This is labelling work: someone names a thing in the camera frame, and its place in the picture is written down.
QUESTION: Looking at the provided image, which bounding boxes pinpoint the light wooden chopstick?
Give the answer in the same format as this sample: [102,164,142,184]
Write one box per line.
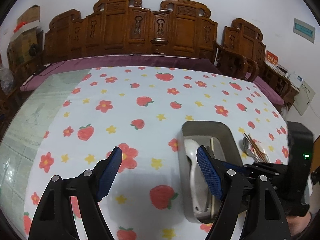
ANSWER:
[209,138,216,219]

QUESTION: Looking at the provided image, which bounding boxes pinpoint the white ceramic spoon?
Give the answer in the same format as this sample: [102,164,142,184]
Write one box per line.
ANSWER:
[253,141,270,163]
[184,139,212,217]

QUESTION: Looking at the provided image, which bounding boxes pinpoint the person's right hand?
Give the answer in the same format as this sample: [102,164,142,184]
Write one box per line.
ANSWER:
[286,212,311,237]

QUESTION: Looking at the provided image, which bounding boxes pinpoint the grey metal tray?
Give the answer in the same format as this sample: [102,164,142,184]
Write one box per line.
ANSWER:
[178,121,243,223]

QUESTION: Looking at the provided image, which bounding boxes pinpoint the silver metal spoon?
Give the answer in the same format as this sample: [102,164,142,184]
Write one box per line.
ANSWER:
[242,138,261,162]

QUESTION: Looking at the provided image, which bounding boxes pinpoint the brown wooden chopstick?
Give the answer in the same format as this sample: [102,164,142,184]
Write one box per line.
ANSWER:
[244,133,267,163]
[247,134,270,163]

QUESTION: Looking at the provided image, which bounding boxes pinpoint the strawberry flower tablecloth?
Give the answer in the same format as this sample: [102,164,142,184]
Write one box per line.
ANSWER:
[23,66,289,239]

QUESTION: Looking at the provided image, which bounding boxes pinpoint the white electrical panel box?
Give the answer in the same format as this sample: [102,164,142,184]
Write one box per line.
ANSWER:
[293,80,316,116]

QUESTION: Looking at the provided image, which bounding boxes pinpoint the purple seat cushion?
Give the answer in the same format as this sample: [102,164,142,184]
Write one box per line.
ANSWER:
[19,54,285,106]

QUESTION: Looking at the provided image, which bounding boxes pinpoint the carved wooden armchair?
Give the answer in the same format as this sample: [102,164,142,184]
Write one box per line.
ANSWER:
[215,18,266,82]

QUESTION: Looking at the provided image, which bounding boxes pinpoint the red sign card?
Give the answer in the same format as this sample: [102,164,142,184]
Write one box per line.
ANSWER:
[265,50,278,66]

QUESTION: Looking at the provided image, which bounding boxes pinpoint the carved wooden bench back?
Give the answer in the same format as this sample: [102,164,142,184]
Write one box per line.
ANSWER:
[44,0,217,63]

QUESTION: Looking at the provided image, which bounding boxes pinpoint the stacked cardboard boxes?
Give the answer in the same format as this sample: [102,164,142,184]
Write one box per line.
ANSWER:
[7,4,42,69]

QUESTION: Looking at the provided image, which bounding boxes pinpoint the wall mounted framed panel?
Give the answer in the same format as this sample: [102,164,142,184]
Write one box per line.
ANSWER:
[293,18,315,43]

